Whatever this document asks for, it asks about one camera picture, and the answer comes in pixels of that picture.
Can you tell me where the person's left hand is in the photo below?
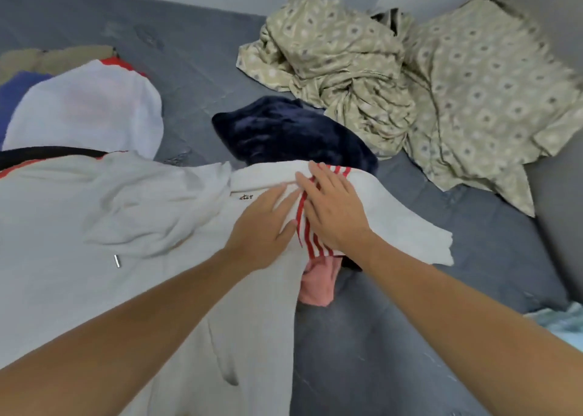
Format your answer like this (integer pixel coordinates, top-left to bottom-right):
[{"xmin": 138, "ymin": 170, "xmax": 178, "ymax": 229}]
[{"xmin": 223, "ymin": 182, "xmax": 304, "ymax": 273}]

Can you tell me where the person's right hand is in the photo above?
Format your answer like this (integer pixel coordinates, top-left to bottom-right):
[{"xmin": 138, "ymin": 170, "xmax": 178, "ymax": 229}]
[{"xmin": 295, "ymin": 160, "xmax": 375, "ymax": 259}]

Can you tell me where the white jacket with red stripes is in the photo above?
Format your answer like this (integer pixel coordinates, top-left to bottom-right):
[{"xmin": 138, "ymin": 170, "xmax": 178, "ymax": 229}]
[{"xmin": 0, "ymin": 150, "xmax": 455, "ymax": 416}]

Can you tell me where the person's right forearm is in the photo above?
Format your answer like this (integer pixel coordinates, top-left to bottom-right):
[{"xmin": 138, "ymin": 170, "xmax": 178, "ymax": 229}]
[{"xmin": 345, "ymin": 232, "xmax": 583, "ymax": 416}]

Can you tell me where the person's left forearm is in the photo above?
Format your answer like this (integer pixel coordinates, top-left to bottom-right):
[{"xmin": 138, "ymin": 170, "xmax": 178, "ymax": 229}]
[{"xmin": 0, "ymin": 247, "xmax": 254, "ymax": 416}]

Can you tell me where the navy fleece garment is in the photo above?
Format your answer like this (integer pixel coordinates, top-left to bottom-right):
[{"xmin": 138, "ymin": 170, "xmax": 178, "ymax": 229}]
[{"xmin": 211, "ymin": 95, "xmax": 380, "ymax": 178}]

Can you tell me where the pink cloth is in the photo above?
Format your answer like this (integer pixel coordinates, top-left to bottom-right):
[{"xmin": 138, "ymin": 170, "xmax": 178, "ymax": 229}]
[{"xmin": 298, "ymin": 255, "xmax": 343, "ymax": 307}]

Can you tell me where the crumpled beige patterned bedsheet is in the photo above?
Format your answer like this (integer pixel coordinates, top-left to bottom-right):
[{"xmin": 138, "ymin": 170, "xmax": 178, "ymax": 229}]
[{"xmin": 236, "ymin": 0, "xmax": 417, "ymax": 159}]

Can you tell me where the grey bedsheet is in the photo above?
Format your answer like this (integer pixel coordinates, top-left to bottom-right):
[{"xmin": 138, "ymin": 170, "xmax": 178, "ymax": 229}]
[{"xmin": 0, "ymin": 0, "xmax": 572, "ymax": 416}]

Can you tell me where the white cloth with red trim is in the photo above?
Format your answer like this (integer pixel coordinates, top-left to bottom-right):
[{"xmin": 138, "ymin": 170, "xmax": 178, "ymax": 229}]
[{"xmin": 2, "ymin": 57, "xmax": 165, "ymax": 160}]

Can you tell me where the grey upholstered headboard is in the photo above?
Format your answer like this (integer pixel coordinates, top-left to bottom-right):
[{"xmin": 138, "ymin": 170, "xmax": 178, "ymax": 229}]
[{"xmin": 478, "ymin": 0, "xmax": 583, "ymax": 304}]

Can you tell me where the black garment band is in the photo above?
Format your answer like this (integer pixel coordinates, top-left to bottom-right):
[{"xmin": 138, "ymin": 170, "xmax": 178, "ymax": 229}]
[{"xmin": 0, "ymin": 145, "xmax": 109, "ymax": 169}]

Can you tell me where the light blue cloth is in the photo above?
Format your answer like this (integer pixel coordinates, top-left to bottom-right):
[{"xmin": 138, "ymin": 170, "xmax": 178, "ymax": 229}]
[{"xmin": 523, "ymin": 301, "xmax": 583, "ymax": 353}]

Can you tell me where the tan garment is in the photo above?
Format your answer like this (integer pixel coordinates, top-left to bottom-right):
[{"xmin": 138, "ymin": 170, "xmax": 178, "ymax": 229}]
[{"xmin": 0, "ymin": 45, "xmax": 116, "ymax": 84}]

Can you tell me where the blue garment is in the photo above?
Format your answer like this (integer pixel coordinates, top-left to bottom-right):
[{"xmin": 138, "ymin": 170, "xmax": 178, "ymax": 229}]
[{"xmin": 0, "ymin": 70, "xmax": 53, "ymax": 146}]

